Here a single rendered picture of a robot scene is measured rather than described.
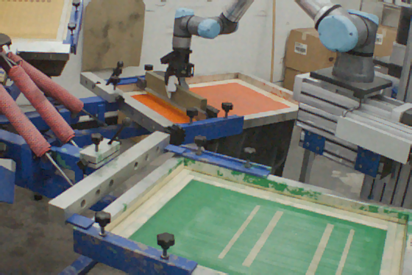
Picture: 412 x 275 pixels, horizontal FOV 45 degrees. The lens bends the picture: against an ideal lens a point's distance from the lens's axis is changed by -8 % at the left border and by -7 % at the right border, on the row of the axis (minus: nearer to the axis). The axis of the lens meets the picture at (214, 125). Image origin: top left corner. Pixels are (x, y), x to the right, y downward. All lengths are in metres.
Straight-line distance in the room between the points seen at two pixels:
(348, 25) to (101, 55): 2.83
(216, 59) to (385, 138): 3.46
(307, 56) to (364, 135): 3.70
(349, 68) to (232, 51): 3.33
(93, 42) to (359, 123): 2.82
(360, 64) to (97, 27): 2.69
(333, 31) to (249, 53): 3.58
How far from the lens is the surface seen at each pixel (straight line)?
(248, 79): 2.66
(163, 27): 4.51
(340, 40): 1.64
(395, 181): 2.00
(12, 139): 1.70
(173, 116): 2.11
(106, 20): 4.16
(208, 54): 4.86
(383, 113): 1.74
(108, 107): 2.00
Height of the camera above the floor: 1.68
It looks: 21 degrees down
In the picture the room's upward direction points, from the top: 6 degrees clockwise
